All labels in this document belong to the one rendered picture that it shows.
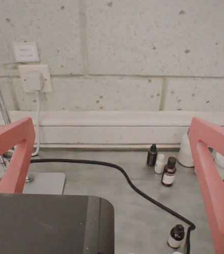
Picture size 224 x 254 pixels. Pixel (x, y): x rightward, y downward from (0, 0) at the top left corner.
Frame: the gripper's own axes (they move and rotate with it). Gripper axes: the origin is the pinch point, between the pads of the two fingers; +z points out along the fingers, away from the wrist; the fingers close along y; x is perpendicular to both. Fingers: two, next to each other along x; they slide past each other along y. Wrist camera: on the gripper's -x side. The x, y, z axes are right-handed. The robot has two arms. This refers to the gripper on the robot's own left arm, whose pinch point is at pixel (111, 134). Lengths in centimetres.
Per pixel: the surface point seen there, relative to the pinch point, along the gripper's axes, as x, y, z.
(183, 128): 32, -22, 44
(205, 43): 7, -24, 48
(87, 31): 4.7, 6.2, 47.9
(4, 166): 22.6, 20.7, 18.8
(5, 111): 16.2, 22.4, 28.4
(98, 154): 40, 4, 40
